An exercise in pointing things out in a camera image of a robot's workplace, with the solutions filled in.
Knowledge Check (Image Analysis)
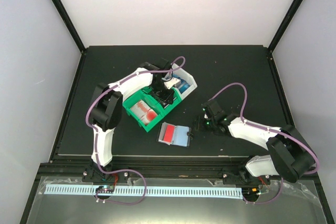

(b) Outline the green bin with black cards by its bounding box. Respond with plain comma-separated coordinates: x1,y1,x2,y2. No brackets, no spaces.
141,87,182,115

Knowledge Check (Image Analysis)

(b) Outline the green bin with red cards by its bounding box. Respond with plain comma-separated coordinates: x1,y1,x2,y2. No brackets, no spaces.
123,92,164,133

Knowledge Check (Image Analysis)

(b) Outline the white bin with blue cards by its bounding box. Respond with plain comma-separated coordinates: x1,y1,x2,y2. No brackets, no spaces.
172,63,197,100

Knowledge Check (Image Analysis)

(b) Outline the black card holder wallet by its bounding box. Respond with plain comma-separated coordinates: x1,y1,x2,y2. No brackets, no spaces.
157,122,194,147

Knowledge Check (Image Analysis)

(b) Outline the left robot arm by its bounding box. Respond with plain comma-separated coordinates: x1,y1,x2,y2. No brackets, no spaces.
86,61,175,182

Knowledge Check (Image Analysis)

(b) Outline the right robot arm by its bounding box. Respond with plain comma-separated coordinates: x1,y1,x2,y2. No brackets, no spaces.
194,100,317,184

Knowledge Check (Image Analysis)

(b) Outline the black card stack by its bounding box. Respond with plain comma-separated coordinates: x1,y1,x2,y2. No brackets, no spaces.
155,95,174,109

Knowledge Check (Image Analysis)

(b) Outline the blue card stack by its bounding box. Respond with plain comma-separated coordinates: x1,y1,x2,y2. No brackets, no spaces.
174,77,190,94

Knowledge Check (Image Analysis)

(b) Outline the red white card stack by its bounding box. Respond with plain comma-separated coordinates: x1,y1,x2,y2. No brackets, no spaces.
130,100,157,125

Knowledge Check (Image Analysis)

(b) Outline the right controller board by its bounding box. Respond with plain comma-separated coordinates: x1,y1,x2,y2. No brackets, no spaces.
242,188,261,195

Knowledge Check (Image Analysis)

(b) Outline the controller board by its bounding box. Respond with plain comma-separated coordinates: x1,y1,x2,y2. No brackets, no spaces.
96,185,115,195
242,188,261,195

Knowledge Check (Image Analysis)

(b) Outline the left controller board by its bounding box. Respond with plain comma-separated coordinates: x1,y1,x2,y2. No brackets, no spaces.
96,185,115,195

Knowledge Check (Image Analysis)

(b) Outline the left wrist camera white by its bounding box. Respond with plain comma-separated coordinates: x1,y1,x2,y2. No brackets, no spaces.
163,77,180,89

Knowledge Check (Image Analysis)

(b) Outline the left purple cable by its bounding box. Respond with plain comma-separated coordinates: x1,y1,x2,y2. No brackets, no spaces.
86,56,186,206

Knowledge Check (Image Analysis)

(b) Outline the purple cable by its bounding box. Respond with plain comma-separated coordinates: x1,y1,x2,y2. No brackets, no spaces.
208,82,321,206
86,56,186,206

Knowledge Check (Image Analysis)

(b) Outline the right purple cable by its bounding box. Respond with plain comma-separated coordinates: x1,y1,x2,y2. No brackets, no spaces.
208,82,321,206

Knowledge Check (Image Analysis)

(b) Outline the blue slotted cable duct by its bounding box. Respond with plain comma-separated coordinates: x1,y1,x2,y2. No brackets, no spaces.
44,184,243,199

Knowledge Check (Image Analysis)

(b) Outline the left black frame post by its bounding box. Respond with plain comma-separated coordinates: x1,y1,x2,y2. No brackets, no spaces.
51,0,86,53

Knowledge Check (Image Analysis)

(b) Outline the black frame post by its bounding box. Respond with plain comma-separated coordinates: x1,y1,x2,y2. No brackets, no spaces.
51,0,86,53
268,0,303,53

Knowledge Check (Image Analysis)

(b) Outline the right black frame post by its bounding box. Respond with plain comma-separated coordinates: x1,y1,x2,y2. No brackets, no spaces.
268,0,303,53

